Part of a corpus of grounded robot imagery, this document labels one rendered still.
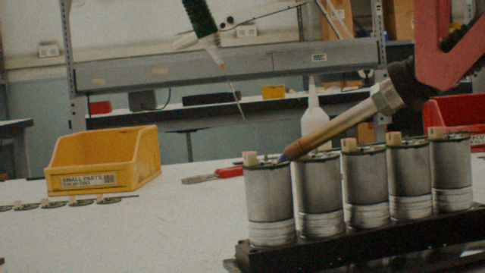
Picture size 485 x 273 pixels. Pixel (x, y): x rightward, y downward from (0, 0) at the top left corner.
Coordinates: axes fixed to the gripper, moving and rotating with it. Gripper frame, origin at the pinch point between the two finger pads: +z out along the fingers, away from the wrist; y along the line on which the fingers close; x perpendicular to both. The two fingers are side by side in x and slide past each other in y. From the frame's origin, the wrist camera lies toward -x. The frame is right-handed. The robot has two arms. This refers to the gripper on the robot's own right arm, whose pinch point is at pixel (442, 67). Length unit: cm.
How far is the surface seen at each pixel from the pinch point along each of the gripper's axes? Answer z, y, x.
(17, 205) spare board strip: 27.7, -14.8, -34.2
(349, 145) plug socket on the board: 5.9, -3.7, -3.5
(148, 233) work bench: 19.4, -8.7, -16.2
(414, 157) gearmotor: 5.5, -5.7, -0.3
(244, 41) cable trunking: 66, -399, -197
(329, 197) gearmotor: 8.3, -1.9, -3.1
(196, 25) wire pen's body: 2.0, 2.5, -10.8
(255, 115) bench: 65, -218, -96
